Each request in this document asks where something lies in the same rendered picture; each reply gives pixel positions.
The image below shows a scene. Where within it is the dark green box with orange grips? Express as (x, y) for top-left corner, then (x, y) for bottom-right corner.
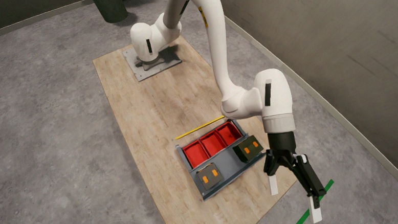
(232, 135), (264, 161)

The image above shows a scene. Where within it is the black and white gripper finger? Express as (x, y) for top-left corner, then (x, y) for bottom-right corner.
(263, 149), (279, 195)
(281, 154), (327, 223)

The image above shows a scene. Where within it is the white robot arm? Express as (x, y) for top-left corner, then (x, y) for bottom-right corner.
(130, 0), (296, 134)

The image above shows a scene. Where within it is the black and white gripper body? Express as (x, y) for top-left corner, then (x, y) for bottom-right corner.
(267, 131), (296, 168)

